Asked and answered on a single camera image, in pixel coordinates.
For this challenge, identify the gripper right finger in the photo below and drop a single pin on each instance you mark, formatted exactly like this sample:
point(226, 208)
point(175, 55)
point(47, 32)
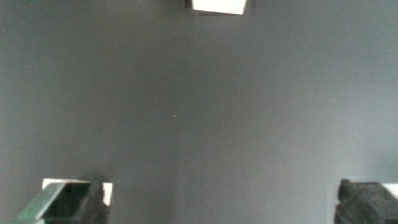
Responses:
point(368, 203)

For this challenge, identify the white U-shaped obstacle fence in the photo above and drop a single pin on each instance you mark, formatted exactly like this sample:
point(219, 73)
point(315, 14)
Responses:
point(221, 6)

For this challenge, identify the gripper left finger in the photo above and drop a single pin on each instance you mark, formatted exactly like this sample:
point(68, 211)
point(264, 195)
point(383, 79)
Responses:
point(72, 203)

